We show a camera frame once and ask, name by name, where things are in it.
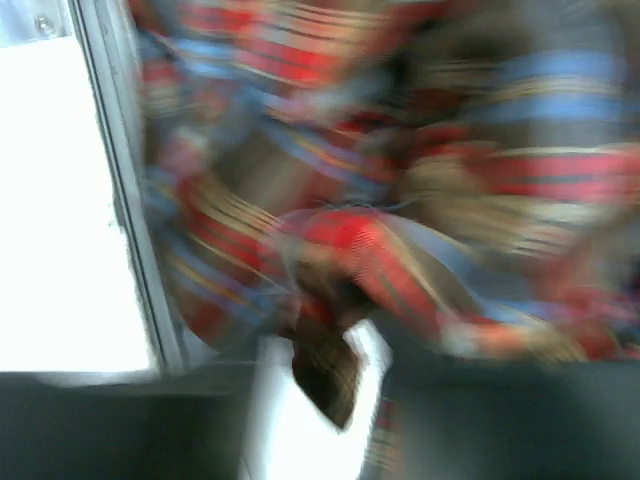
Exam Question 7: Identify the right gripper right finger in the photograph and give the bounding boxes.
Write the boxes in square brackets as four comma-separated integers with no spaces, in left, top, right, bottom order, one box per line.
[392,362,639,479]

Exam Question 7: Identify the red plaid shirt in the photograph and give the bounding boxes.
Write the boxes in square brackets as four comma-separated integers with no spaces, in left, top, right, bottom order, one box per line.
[129,0,640,436]

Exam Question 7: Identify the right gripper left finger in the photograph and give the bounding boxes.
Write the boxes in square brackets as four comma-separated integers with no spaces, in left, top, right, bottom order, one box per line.
[1,369,253,480]

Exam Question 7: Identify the white clothes rack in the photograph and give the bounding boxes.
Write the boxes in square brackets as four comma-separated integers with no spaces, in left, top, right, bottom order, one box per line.
[69,1,187,374]

